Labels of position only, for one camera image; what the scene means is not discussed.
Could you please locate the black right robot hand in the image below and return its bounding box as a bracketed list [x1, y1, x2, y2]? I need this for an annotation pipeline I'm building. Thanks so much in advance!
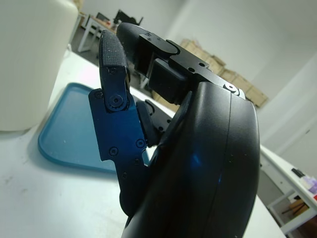
[88, 22, 261, 238]

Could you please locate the blue plastic tray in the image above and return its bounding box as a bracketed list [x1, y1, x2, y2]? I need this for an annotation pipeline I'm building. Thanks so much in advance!
[37, 82, 159, 174]

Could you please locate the white two-slot toaster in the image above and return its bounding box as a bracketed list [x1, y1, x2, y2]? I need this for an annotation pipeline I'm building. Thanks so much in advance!
[0, 0, 80, 133]

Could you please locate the white office desk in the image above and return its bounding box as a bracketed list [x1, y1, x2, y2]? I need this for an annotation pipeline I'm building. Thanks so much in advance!
[258, 145, 317, 235]
[77, 13, 120, 53]

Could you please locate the wooden crate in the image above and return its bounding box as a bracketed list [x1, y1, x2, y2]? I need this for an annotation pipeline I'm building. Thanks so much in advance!
[180, 38, 269, 108]

